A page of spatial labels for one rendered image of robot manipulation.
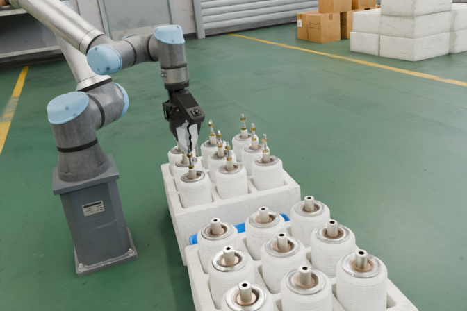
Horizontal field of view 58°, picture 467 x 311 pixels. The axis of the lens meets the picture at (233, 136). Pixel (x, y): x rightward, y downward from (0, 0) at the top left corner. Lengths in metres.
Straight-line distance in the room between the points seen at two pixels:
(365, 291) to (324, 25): 4.22
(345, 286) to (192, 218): 0.55
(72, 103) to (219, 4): 5.32
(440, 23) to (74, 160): 3.24
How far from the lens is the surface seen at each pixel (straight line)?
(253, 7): 6.67
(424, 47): 3.84
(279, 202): 1.32
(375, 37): 4.08
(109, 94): 1.36
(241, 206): 1.29
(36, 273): 1.53
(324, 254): 0.96
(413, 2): 3.72
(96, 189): 1.31
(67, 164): 1.32
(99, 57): 1.11
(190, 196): 1.27
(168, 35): 1.15
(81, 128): 1.27
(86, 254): 1.41
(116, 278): 1.38
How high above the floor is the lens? 0.80
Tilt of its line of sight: 21 degrees down
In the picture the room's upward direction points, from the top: 6 degrees counter-clockwise
